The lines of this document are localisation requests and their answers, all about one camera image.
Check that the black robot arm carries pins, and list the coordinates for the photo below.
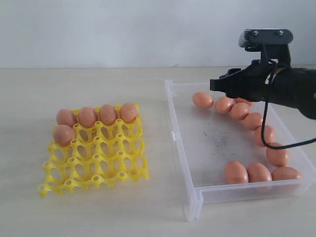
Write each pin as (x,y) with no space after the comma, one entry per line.
(290,87)

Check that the brown egg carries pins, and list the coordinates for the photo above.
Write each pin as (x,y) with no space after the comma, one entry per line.
(257,172)
(286,173)
(269,135)
(277,158)
(203,100)
(108,114)
(253,121)
(66,117)
(63,135)
(87,117)
(235,173)
(239,111)
(224,104)
(240,100)
(128,112)

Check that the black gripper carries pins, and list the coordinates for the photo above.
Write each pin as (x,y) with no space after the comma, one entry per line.
(245,83)

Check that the clear plastic bin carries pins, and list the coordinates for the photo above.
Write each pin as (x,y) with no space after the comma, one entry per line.
(205,141)

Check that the yellow plastic egg tray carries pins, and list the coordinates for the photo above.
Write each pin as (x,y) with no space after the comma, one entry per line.
(102,154)

